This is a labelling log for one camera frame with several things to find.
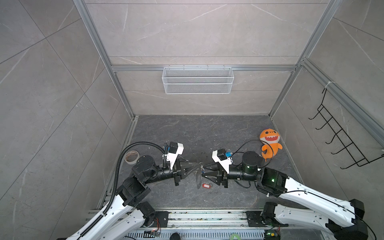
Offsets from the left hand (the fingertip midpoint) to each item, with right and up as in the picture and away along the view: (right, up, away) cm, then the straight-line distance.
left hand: (198, 163), depth 54 cm
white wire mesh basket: (+1, +46, +46) cm, 65 cm away
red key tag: (+5, -20, +29) cm, 36 cm away
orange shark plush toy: (+48, +6, +41) cm, 64 cm away
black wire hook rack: (+65, +5, +8) cm, 66 cm away
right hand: (+2, -4, +5) cm, 6 cm away
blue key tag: (+2, -5, +5) cm, 7 cm away
